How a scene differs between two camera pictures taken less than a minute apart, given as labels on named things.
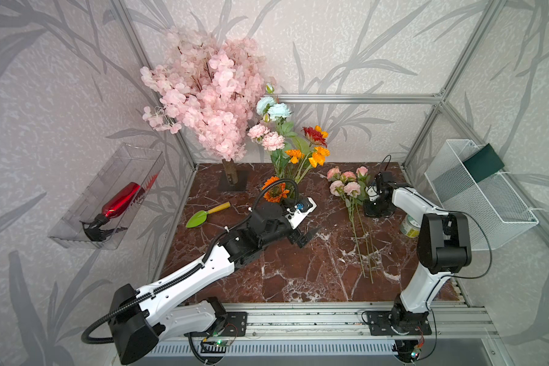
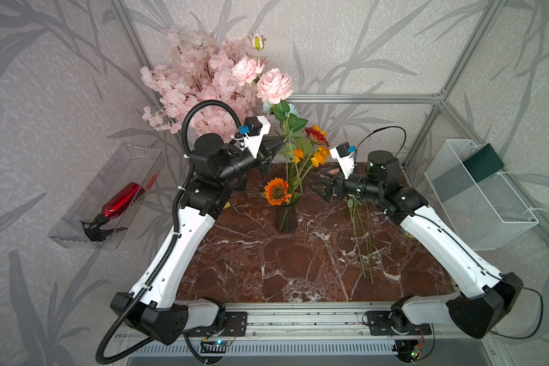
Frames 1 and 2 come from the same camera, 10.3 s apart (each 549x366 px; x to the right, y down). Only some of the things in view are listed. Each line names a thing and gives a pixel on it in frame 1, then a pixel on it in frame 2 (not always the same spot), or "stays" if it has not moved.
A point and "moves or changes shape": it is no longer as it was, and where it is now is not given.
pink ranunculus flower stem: (351, 205) to (364, 240)
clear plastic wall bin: (106, 204) stays
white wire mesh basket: (496, 212) stays
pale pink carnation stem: (271, 140) moves or changes shape
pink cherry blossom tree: (210, 89) stays
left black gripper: (296, 235) to (264, 158)
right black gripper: (368, 211) to (338, 181)
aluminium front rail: (321, 321) stays
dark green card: (483, 163) stays
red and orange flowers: (276, 191) stays
